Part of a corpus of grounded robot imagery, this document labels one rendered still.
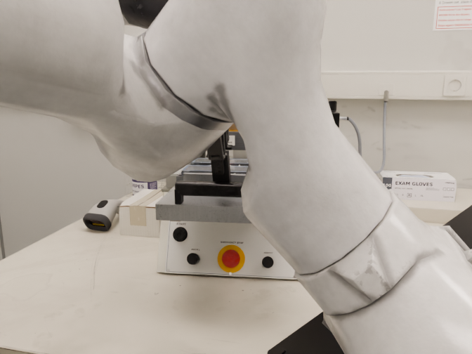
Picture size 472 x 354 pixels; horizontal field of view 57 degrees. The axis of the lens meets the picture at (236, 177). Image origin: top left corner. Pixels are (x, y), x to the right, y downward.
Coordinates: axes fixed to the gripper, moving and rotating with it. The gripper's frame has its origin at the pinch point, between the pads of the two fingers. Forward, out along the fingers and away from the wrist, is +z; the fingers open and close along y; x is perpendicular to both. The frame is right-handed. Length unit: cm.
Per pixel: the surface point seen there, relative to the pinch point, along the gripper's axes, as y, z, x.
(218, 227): -12.4, 23.5, -4.2
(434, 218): -48, 47, 56
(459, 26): -98, 3, 67
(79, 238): -22, 38, -46
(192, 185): 2.8, 1.4, -4.7
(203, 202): 2.4, 5.4, -3.2
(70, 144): -99, 51, -88
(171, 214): 4.8, 6.4, -8.6
